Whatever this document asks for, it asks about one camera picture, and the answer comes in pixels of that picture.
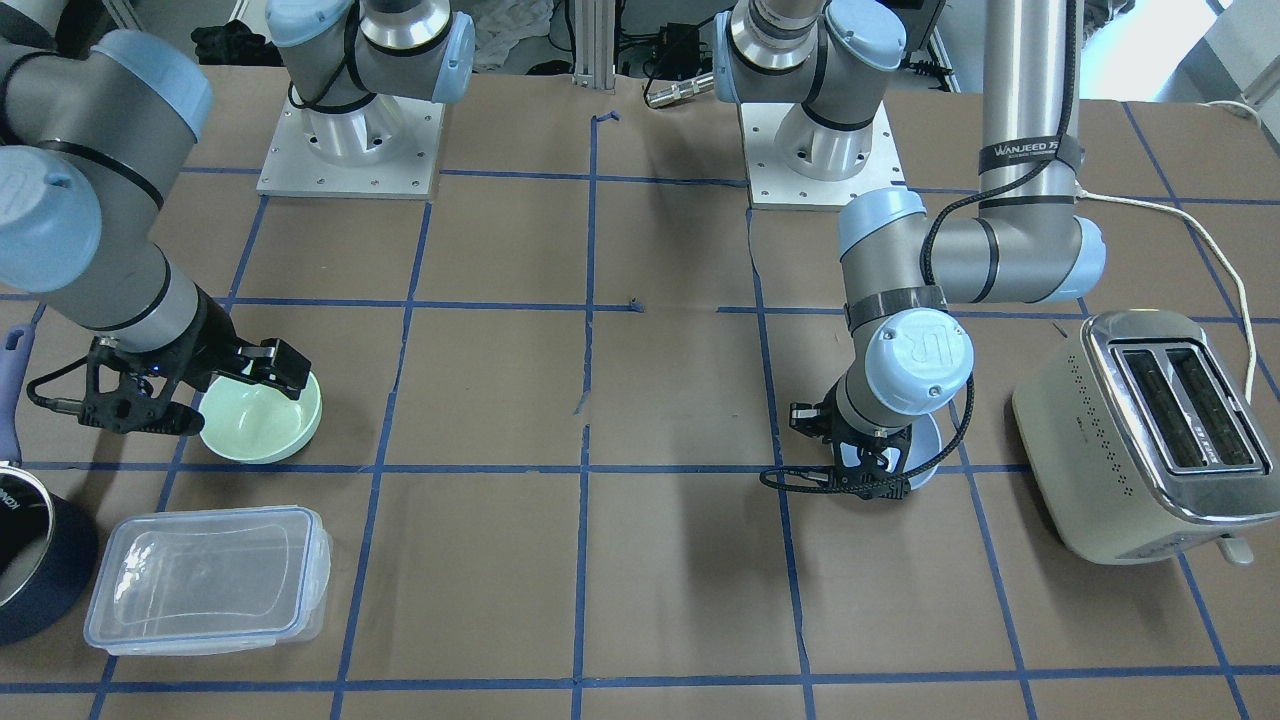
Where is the dark blue saucepan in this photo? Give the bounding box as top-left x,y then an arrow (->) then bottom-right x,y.
1,323 -> 99,644

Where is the cream and chrome toaster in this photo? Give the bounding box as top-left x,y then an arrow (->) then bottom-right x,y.
1011,309 -> 1279,566

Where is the green plastic bowl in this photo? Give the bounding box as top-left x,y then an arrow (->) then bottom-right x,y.
198,372 -> 323,464

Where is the aluminium frame post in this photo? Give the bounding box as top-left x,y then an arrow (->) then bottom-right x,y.
566,1 -> 617,94

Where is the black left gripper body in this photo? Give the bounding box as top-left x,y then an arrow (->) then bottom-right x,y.
790,389 -> 913,500

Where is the clear plastic food container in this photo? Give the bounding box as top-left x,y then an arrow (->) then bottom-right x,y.
83,506 -> 332,656

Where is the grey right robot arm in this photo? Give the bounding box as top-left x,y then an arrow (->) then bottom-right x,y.
3,1 -> 476,436

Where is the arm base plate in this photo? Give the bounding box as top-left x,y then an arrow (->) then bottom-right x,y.
739,102 -> 906,211
256,95 -> 447,200

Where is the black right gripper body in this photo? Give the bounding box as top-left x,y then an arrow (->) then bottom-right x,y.
84,290 -> 250,436

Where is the white toaster power cord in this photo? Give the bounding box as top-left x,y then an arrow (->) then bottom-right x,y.
1075,100 -> 1263,405

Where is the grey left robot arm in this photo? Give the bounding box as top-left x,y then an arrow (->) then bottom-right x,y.
713,1 -> 1106,498

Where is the blue plastic bowl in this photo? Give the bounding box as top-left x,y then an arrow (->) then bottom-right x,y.
832,415 -> 947,498

